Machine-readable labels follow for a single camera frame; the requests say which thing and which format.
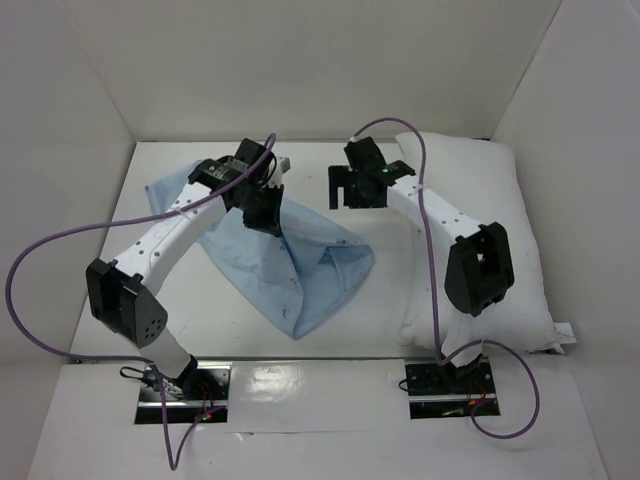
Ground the light blue pillowcase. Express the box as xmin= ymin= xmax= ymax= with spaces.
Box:
xmin=144 ymin=164 xmax=376 ymax=342

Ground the white pillow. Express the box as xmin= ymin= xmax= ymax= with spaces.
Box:
xmin=392 ymin=130 xmax=576 ymax=356

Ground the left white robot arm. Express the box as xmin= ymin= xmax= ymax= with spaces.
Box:
xmin=86 ymin=135 xmax=290 ymax=399

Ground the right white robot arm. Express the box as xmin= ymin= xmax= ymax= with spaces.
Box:
xmin=328 ymin=137 xmax=515 ymax=392

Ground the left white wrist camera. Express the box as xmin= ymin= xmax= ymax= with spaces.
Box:
xmin=264 ymin=156 xmax=291 ymax=188

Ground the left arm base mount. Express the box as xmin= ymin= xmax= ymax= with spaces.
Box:
xmin=120 ymin=361 xmax=232 ymax=425

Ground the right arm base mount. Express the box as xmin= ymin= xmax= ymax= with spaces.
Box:
xmin=398 ymin=356 xmax=501 ymax=420

